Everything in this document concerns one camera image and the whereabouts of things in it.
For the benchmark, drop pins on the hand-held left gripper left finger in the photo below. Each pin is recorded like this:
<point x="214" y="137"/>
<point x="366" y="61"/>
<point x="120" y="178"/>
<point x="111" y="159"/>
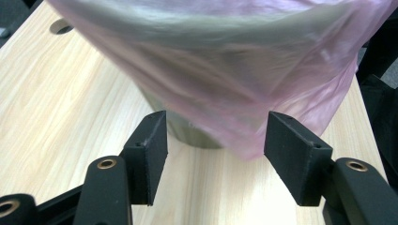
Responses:
<point x="150" y="162"/>

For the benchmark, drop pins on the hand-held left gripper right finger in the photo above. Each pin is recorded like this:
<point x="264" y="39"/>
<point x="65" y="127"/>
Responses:
<point x="294" y="162"/>

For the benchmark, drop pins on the green plastic bucket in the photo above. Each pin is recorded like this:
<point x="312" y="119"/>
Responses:
<point x="187" y="137"/>

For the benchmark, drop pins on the pink plastic bag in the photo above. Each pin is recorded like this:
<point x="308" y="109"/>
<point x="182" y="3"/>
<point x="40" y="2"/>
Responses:
<point x="237" y="78"/>

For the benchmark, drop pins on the dark bulky object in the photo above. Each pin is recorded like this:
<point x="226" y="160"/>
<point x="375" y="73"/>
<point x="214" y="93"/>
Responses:
<point x="381" y="87"/>

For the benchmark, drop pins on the white metal stand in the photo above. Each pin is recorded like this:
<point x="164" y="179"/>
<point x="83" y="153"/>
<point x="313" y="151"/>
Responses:
<point x="4" y="32"/>

